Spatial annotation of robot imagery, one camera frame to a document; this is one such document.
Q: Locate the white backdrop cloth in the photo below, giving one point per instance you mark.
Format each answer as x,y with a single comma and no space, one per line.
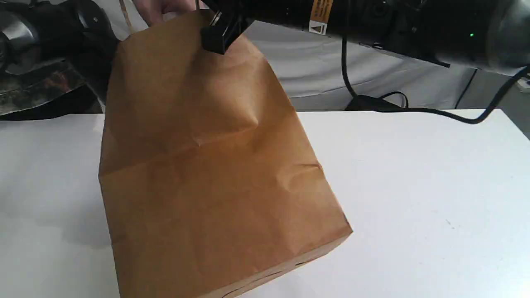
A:
308,67

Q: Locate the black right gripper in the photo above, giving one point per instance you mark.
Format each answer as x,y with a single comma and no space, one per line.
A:
230,20

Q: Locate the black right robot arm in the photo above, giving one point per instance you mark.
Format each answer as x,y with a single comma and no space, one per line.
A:
491,35

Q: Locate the person's hand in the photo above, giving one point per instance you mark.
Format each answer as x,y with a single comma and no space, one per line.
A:
153,11

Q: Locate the brown paper bag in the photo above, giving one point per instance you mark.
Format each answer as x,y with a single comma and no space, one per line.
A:
211,187

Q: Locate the black bag behind table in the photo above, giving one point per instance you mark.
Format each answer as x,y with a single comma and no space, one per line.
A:
366,103

